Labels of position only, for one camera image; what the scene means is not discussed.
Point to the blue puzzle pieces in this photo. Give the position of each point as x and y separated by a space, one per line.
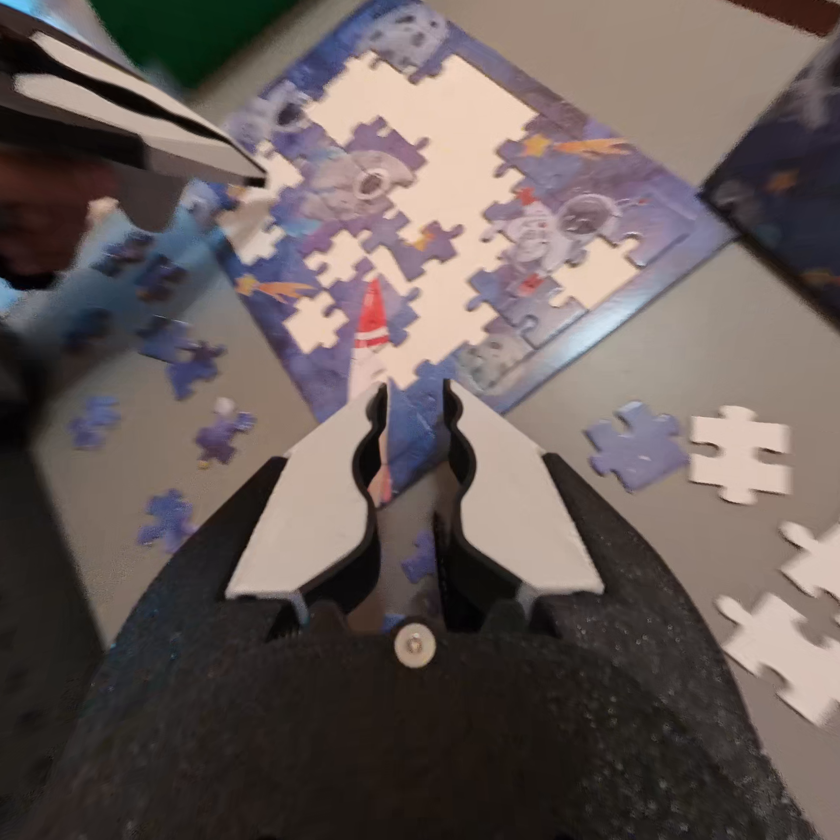
633 449

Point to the space jigsaw puzzle tray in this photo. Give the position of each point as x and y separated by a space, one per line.
459 118

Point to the green storage box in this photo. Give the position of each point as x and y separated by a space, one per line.
197 33

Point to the person's left hand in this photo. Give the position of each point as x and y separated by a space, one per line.
39 210

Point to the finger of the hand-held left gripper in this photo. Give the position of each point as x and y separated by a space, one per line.
111 65
190 157

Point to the assembled space puzzle pieces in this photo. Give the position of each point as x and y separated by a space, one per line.
374 177

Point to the brown wooden plank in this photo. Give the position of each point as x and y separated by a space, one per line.
800 13

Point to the scattered white puzzle pieces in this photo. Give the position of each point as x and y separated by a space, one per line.
741 453

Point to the grey desk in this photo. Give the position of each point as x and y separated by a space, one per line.
656 354

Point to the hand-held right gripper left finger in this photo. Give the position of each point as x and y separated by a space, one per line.
302 525

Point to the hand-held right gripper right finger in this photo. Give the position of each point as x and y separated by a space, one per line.
525 525

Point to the illustrated puzzle box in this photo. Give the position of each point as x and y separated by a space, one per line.
781 197

